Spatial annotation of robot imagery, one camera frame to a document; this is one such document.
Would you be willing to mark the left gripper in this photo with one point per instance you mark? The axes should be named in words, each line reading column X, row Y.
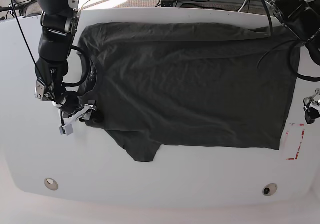
column 311, row 107

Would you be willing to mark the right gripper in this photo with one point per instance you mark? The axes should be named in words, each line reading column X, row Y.
column 71, row 109

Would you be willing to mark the dark grey T-shirt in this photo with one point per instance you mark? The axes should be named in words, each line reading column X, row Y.
column 189, row 84

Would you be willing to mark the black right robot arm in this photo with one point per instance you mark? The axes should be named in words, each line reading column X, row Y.
column 59, row 21

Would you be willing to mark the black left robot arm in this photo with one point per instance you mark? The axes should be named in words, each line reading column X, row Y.
column 301, row 17

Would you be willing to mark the red tape rectangle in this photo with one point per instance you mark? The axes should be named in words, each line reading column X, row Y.
column 293, row 140

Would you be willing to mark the left table grommet hole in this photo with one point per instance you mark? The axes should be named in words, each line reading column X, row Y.
column 51, row 184

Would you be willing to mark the table grommet hole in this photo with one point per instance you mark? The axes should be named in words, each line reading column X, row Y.
column 51, row 184
column 270, row 189

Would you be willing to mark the right table grommet hole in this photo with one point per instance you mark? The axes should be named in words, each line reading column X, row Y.
column 270, row 189

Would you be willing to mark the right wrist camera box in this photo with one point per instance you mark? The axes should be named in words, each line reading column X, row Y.
column 66, row 129

